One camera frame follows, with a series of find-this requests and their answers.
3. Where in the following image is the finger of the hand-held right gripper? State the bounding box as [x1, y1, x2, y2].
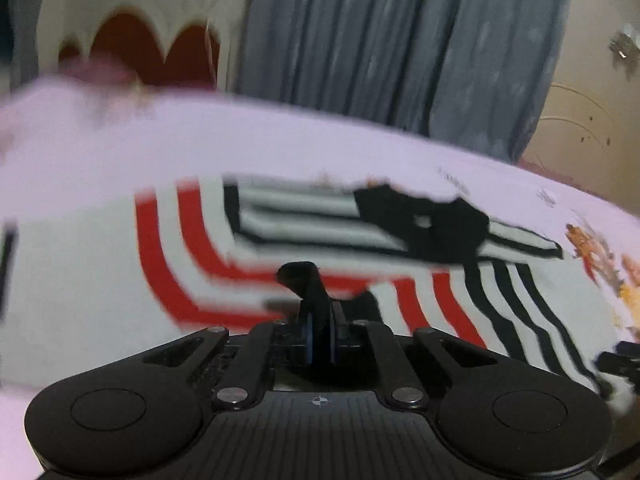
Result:
[595, 340, 640, 378]

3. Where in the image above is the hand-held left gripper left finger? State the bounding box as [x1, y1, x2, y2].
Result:
[142, 305, 316, 409]

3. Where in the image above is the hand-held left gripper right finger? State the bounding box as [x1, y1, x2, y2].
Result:
[327, 300, 501, 409]

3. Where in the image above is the red black white striped garment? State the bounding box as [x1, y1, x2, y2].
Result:
[0, 172, 617, 411]

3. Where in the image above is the pink blanket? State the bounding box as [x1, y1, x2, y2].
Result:
[517, 156, 601, 197]

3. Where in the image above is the pink floral bed sheet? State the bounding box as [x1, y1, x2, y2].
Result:
[0, 77, 640, 480]

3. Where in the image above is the grey-blue curtain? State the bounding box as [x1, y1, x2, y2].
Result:
[235, 0, 573, 163]
[7, 0, 53, 91]

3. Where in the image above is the wall lamp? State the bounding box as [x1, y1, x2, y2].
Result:
[607, 29, 640, 81]

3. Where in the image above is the red headboard with white frame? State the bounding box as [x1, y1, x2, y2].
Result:
[37, 0, 237, 97]

